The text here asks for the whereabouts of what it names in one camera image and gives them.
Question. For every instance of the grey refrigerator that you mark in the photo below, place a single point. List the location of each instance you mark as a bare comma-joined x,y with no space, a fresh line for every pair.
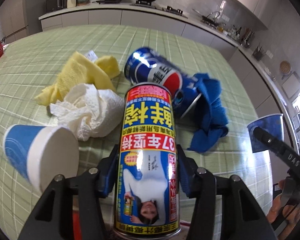
15,10

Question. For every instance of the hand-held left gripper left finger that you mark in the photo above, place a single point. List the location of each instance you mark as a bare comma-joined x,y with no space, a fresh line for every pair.
107,177

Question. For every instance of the crumpled white paper towel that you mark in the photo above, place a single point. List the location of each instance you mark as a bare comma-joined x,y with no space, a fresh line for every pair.
90,110

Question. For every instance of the black induction cooker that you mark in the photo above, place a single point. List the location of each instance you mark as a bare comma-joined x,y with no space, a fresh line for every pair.
110,1

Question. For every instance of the blue cloth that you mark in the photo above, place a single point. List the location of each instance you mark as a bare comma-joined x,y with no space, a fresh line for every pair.
212,110

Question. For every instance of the white jug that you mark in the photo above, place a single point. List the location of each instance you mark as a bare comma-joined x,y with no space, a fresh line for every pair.
71,1

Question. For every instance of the green checked tablecloth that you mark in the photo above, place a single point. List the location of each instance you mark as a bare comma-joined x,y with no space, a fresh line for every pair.
165,40

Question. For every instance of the yellow cloth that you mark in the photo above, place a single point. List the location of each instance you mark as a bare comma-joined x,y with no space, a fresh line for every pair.
72,75

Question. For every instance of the blue soda can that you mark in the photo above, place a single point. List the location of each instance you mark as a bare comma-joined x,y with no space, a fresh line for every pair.
165,80

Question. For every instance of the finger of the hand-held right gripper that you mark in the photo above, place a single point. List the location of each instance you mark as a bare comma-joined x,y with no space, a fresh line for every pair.
275,145

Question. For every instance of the person's right hand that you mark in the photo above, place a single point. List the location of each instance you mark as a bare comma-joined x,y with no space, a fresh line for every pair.
273,210

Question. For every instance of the round lidded container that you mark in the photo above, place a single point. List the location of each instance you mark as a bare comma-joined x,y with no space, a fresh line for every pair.
285,67

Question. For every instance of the utensil holder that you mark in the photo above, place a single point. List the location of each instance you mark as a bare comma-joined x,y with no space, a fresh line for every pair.
247,38

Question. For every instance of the black knife block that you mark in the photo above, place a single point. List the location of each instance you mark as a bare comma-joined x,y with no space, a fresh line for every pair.
258,53

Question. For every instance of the blue white paper cup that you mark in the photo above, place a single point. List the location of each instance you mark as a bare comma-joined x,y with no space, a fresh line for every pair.
40,152
267,125

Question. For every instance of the chrome faucet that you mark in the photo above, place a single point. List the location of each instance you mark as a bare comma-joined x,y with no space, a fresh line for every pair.
215,15

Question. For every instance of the group of condiment bottles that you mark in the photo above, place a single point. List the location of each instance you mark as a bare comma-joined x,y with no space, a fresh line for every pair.
233,31

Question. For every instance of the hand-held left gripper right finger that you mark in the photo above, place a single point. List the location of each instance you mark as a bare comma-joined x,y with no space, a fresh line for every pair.
186,180

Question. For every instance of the white cutting board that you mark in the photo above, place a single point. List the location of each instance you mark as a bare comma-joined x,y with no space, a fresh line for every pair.
292,81

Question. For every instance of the yellow printed drink can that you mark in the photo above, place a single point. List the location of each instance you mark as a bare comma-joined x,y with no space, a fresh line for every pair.
147,155

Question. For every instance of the black gas stove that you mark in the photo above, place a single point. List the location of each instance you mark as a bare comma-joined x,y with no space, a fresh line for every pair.
160,8

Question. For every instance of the black toaster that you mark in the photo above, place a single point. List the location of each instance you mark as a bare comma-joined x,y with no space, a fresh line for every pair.
55,3

